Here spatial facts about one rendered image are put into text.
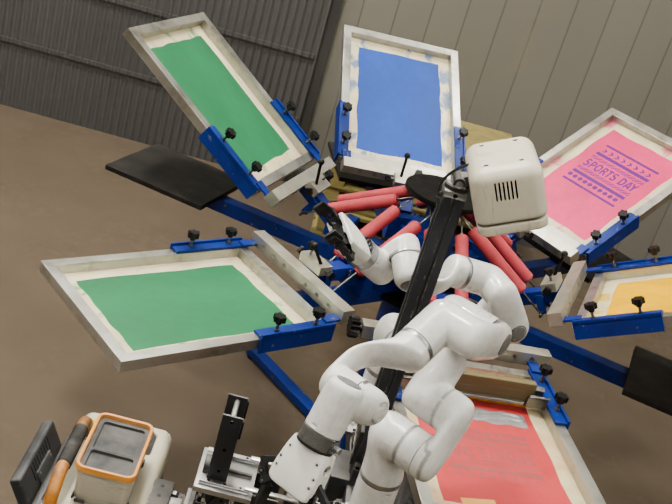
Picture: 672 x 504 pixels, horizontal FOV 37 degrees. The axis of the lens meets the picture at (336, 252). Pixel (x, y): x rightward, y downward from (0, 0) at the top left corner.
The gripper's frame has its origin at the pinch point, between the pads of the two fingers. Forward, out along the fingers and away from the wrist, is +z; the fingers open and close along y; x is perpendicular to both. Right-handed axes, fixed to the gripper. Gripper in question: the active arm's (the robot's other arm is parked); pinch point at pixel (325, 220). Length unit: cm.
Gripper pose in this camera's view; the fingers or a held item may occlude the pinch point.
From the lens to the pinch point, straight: 227.5
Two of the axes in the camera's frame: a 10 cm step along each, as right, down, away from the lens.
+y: 2.8, 7.3, -6.2
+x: -8.1, 5.3, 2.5
